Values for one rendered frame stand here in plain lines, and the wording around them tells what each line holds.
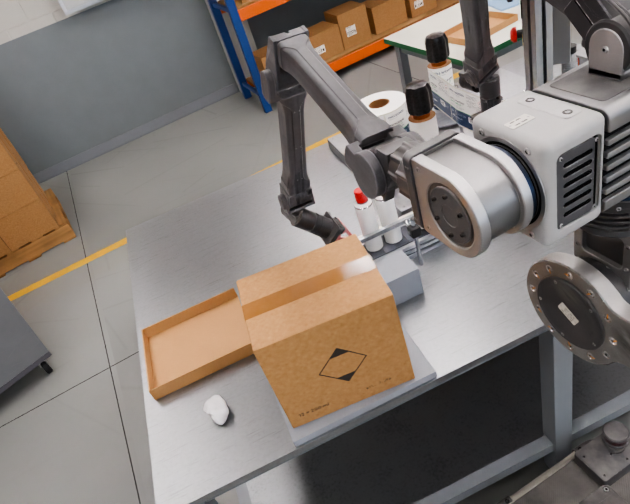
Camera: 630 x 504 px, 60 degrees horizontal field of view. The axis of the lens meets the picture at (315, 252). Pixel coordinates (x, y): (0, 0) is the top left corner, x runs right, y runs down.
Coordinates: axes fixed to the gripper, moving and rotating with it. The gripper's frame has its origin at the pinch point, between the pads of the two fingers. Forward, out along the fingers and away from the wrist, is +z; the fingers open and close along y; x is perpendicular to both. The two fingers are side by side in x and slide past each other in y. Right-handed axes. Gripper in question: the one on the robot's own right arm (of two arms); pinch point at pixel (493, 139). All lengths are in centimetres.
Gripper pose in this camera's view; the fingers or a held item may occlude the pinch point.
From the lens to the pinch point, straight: 173.6
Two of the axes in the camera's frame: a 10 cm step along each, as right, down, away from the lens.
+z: 2.7, 7.4, 6.1
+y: -9.0, 4.3, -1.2
